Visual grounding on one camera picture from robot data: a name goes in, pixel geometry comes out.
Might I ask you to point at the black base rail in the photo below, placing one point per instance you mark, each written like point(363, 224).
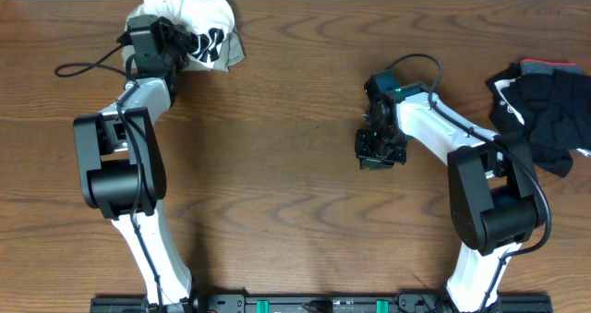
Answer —
point(409, 302)

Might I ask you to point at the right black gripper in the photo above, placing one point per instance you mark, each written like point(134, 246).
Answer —
point(368, 160)

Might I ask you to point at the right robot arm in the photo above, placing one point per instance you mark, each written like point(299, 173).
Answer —
point(496, 202)

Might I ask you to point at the folded khaki shorts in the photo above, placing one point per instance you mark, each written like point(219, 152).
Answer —
point(213, 23)

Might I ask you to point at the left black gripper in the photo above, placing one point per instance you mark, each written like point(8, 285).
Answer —
point(178, 40)

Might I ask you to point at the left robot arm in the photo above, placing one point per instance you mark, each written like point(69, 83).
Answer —
point(121, 169)

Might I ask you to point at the black garment red trim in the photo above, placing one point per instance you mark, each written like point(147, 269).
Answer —
point(548, 103)

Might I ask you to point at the white t-shirt black print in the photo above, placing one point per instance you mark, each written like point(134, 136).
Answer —
point(175, 4)

